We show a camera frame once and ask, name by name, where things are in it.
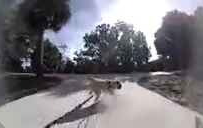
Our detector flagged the patchy dirt and grass ground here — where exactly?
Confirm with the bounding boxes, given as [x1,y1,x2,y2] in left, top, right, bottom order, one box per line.
[136,71,203,120]

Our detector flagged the pale concrete path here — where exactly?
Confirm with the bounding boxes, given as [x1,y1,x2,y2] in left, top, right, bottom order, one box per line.
[0,71,203,128]

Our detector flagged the tall dark tree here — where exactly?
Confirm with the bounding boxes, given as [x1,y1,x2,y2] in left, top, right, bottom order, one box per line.
[17,0,72,77]

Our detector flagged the group of trees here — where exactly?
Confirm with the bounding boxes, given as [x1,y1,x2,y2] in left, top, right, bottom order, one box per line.
[73,20,153,75]
[153,6,203,73]

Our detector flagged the tan dog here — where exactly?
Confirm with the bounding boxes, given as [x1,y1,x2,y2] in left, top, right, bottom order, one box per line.
[86,76,123,101]

